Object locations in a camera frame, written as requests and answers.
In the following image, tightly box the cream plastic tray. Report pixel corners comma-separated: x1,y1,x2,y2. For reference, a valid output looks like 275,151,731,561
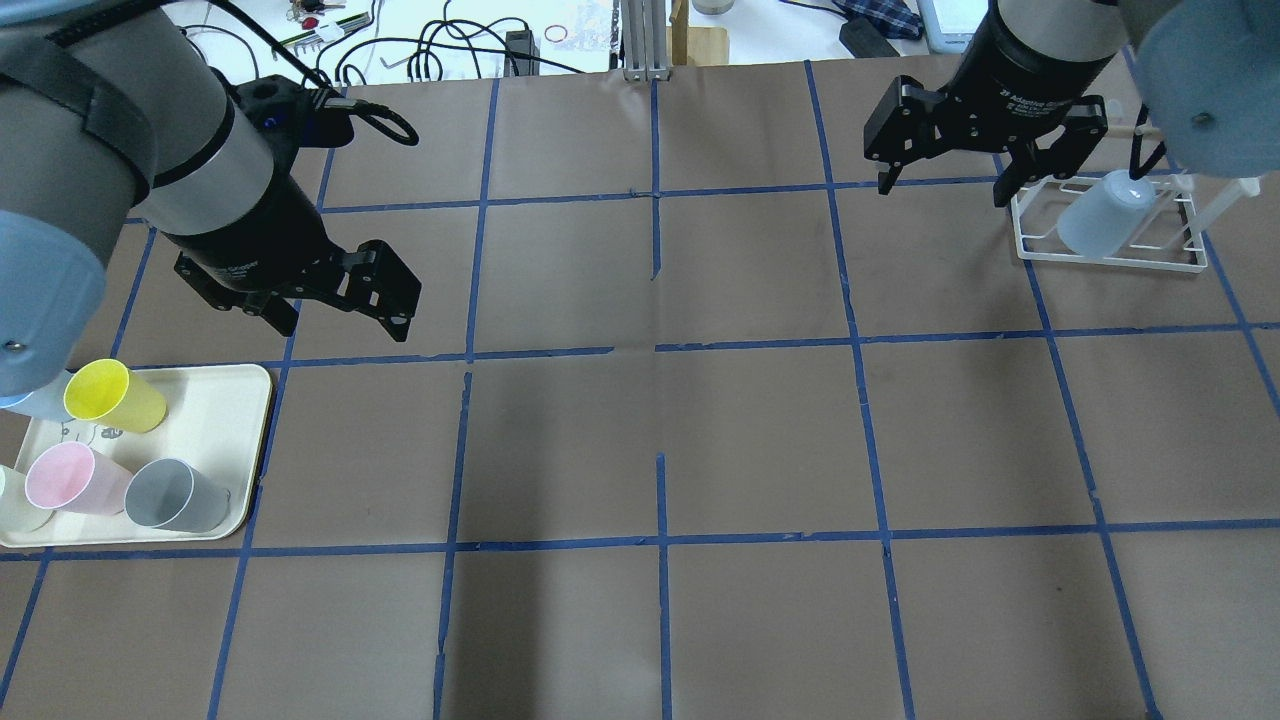
1,364,275,550

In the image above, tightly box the wooden mug tree stand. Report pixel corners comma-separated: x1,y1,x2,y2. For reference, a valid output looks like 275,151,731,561
667,1,730,67

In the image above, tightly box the aluminium frame post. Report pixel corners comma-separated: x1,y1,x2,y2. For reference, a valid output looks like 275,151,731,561
616,0,671,82

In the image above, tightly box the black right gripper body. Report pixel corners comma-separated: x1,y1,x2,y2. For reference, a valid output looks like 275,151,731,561
863,29,1108,208

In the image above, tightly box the plaid folded umbrella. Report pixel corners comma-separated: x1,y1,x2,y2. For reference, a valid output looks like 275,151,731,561
832,0,925,41

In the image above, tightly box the pale green plastic cup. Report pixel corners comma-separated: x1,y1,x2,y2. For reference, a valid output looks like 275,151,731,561
1,465,54,533

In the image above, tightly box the hex key set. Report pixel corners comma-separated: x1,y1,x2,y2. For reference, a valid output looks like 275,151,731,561
280,12,374,53

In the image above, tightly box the light blue plastic cup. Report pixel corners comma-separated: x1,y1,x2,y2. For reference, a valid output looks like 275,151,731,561
1056,170,1158,259

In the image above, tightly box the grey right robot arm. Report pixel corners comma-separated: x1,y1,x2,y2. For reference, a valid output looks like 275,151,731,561
863,1,1279,208

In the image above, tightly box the yellow plastic cup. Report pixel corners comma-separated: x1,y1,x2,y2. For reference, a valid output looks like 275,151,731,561
63,357,168,434

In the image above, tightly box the grey plastic cup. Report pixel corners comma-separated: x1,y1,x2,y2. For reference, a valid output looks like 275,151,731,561
124,457,230,533

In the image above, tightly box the light blue handled cup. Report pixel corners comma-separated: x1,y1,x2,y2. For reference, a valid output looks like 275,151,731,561
1,370,74,423

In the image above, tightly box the white wire cup rack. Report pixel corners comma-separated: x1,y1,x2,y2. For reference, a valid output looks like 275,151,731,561
1010,170,1261,274

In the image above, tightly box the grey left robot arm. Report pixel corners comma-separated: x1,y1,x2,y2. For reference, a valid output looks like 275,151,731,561
1,1,422,395

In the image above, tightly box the pink plastic cup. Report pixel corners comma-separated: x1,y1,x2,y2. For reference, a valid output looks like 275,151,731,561
26,442,134,516

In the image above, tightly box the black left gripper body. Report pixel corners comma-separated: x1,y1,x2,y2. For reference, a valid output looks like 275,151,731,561
168,179,422,338

